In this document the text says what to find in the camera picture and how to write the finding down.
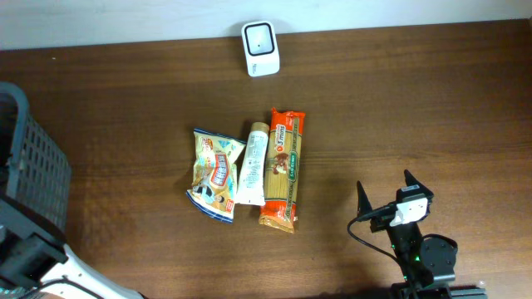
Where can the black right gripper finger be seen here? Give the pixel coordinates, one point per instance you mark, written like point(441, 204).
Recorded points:
point(411, 181)
point(364, 207)

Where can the white barcode scanner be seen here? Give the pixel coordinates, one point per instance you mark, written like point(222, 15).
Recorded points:
point(260, 48)

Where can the white tube tan cap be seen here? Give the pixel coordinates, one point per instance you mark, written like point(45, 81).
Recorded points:
point(251, 177)

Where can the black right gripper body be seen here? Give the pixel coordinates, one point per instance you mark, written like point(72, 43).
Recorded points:
point(383, 223)

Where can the yellow snack bag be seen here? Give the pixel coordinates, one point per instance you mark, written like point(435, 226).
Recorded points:
point(215, 174)

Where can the grey plastic mesh basket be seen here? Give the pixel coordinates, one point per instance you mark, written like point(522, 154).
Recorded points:
point(34, 171)

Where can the orange spaghetti packet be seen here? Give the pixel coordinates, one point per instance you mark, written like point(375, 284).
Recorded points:
point(281, 170)

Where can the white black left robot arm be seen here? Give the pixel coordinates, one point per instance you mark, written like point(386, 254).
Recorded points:
point(35, 258)

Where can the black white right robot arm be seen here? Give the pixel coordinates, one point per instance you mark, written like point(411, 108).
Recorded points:
point(425, 260)

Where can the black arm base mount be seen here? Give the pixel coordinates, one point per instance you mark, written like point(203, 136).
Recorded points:
point(402, 291)

